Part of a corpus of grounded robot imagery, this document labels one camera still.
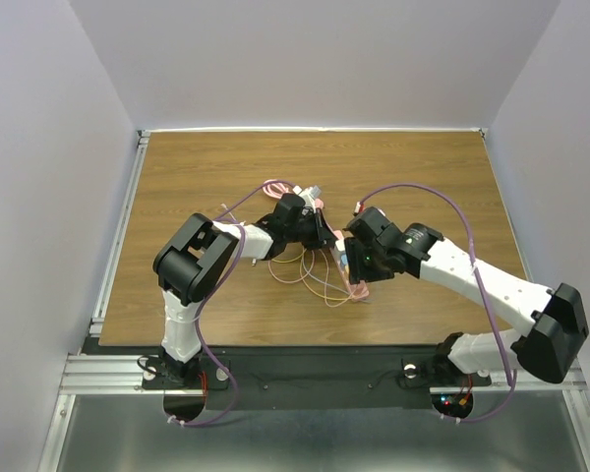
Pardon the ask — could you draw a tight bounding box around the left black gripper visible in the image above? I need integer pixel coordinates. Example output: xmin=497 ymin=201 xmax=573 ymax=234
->
xmin=285 ymin=208 xmax=340 ymax=252

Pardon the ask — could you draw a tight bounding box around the pink power strip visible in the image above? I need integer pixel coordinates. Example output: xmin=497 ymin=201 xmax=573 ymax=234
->
xmin=324 ymin=215 xmax=371 ymax=302

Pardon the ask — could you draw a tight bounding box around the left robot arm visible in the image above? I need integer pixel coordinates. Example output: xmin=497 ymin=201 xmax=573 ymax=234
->
xmin=152 ymin=186 xmax=336 ymax=387

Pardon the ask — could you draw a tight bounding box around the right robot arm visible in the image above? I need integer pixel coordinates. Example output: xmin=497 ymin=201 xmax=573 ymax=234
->
xmin=344 ymin=207 xmax=589 ymax=384

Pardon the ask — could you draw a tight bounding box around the pink charging cable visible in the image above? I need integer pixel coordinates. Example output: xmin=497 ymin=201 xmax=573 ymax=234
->
xmin=267 ymin=248 xmax=360 ymax=308

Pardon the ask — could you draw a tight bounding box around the pink coiled power cord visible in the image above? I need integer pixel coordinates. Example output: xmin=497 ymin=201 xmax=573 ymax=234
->
xmin=263 ymin=179 xmax=324 ymax=207

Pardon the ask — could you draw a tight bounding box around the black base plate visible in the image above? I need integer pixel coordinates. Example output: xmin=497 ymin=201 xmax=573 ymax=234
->
xmin=139 ymin=344 xmax=491 ymax=412

